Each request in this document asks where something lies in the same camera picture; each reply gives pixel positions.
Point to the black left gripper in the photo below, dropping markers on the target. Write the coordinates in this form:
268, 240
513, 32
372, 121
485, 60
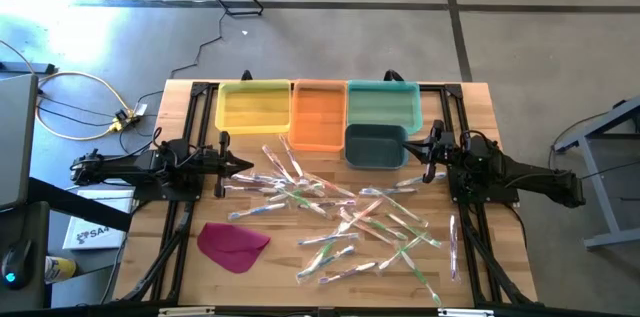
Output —
205, 162

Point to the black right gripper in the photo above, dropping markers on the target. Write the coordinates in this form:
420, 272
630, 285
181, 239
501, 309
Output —
452, 149

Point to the blue toothbrush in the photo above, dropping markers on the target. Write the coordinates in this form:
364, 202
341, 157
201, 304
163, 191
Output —
387, 191
420, 180
340, 253
327, 239
257, 211

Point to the orange toothbrush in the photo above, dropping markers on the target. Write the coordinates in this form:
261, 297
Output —
327, 184
367, 229
360, 216

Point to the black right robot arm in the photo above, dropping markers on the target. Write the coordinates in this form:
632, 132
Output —
525, 177

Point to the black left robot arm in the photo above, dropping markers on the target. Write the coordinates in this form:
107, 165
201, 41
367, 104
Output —
145, 164

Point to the small dark teal bin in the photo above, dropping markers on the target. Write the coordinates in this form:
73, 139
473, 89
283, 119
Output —
375, 147

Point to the light turquoise plastic bin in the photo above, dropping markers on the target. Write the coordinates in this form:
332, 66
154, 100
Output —
385, 102

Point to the yellow plastic bin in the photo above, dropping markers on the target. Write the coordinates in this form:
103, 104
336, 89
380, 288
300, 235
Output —
252, 107

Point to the black table clamp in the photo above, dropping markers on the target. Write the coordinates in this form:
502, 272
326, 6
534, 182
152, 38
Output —
246, 75
394, 76

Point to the magenta cloth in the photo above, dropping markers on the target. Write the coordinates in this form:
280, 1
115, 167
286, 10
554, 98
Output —
230, 247

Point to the orange plastic bin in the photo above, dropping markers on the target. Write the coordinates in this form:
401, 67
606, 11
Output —
317, 117

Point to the yellow power strip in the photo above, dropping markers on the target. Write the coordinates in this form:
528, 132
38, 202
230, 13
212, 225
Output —
122, 122

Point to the white printed box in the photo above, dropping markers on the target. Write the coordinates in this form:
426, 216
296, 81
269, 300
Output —
97, 222

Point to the black desk bar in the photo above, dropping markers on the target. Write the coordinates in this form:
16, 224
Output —
80, 204

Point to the grey metal table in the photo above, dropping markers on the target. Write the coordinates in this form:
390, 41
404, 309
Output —
599, 187

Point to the yellow spray can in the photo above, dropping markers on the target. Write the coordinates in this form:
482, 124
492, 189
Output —
60, 269

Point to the dark desk top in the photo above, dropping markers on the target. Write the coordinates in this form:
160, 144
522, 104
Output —
35, 222

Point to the black computer mouse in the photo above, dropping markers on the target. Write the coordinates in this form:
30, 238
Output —
15, 264

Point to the silver bracket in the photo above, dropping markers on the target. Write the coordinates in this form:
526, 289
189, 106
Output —
186, 312
465, 312

